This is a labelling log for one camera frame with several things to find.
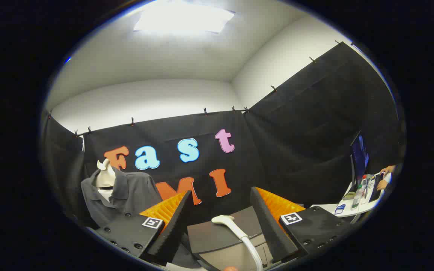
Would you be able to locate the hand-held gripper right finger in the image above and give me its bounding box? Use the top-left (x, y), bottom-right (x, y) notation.
top-left (250, 186), bottom-right (355, 264)

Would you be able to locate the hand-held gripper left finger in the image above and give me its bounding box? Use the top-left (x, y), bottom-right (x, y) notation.
top-left (89, 190), bottom-right (194, 266)

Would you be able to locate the grey button shirt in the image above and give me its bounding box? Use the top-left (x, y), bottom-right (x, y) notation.
top-left (81, 167), bottom-right (164, 228)

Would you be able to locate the cream garment hanger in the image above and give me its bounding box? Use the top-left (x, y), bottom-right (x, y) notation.
top-left (96, 158), bottom-right (116, 189)

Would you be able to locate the grey drawer cabinet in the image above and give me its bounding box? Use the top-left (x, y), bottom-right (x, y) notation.
top-left (187, 206), bottom-right (278, 271)

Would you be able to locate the white side desk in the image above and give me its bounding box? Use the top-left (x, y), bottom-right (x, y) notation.
top-left (311, 173), bottom-right (393, 219)

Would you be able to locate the white inner cloth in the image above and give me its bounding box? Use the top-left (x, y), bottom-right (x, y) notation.
top-left (97, 188), bottom-right (114, 204)

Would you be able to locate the black backdrop cloth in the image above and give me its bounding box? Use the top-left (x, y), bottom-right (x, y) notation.
top-left (40, 41), bottom-right (404, 226)

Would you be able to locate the green label plastic bottle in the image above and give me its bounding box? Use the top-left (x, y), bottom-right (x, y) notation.
top-left (351, 184), bottom-right (362, 210)

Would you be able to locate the black keyboard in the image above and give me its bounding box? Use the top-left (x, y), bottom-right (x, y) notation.
top-left (369, 172), bottom-right (385, 202)

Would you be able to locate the computer monitor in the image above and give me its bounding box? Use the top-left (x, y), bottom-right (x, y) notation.
top-left (350, 132), bottom-right (370, 187)

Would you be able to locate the row of black clips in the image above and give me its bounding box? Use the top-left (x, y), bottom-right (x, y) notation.
top-left (47, 40), bottom-right (344, 138)

